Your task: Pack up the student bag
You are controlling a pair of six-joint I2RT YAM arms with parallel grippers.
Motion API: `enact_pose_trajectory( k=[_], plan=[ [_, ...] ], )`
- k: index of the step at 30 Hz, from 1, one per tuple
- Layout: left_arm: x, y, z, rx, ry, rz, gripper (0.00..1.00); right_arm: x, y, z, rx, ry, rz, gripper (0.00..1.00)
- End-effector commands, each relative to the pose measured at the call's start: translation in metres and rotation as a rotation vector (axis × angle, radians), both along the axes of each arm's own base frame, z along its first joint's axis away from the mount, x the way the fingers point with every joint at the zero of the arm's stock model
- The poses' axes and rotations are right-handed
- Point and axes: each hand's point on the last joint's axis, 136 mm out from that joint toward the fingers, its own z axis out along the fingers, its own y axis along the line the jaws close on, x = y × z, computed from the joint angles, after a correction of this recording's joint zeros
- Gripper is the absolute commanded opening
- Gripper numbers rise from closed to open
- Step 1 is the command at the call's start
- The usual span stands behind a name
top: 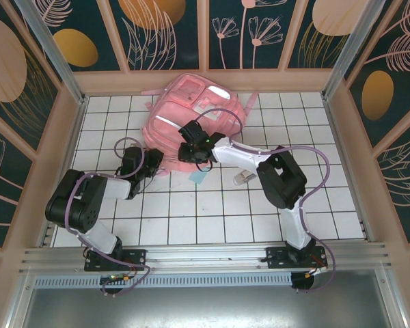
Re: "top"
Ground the light blue card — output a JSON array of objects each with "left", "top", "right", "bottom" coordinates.
[{"left": 187, "top": 170, "right": 206, "bottom": 186}]

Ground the pink backpack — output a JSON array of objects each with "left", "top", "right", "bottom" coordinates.
[{"left": 140, "top": 72, "right": 260, "bottom": 178}]

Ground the clear packaged small item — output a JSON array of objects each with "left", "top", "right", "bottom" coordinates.
[{"left": 232, "top": 172, "right": 257, "bottom": 187}]

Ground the small circuit board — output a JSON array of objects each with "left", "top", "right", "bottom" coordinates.
[{"left": 100, "top": 274, "right": 133, "bottom": 285}]

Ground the grey metal sheet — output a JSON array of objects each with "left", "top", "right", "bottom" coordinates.
[{"left": 6, "top": 286, "right": 407, "bottom": 328}]

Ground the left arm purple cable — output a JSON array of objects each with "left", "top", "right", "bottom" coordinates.
[{"left": 64, "top": 136, "right": 154, "bottom": 297}]

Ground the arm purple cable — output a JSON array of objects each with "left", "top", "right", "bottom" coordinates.
[
  {"left": 64, "top": 136, "right": 154, "bottom": 297},
  {"left": 193, "top": 108, "right": 336, "bottom": 295}
]

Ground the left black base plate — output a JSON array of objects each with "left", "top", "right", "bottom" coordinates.
[{"left": 84, "top": 248, "right": 148, "bottom": 273}]

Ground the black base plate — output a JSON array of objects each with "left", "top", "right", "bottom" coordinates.
[
  {"left": 265, "top": 245, "right": 329, "bottom": 271},
  {"left": 84, "top": 248, "right": 148, "bottom": 273}
]

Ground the aluminium mounting rail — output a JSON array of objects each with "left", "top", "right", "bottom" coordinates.
[{"left": 18, "top": 241, "right": 394, "bottom": 276}]

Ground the slotted grey cable duct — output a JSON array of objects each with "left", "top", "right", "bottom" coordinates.
[{"left": 33, "top": 275, "right": 293, "bottom": 288}]

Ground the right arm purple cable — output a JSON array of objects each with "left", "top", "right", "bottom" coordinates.
[{"left": 193, "top": 108, "right": 336, "bottom": 295}]

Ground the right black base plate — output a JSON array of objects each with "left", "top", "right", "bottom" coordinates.
[{"left": 265, "top": 245, "right": 329, "bottom": 271}]

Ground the left aluminium corner post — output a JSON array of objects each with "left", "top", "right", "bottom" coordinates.
[{"left": 15, "top": 0, "right": 90, "bottom": 107}]

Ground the aluminium corner post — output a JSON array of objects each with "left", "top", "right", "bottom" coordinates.
[
  {"left": 15, "top": 0, "right": 90, "bottom": 107},
  {"left": 320, "top": 0, "right": 385, "bottom": 100}
]

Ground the right aluminium side rail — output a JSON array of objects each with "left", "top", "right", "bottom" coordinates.
[{"left": 322, "top": 97, "right": 377, "bottom": 243}]

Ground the right aluminium corner post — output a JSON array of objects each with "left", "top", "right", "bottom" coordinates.
[{"left": 320, "top": 0, "right": 385, "bottom": 100}]

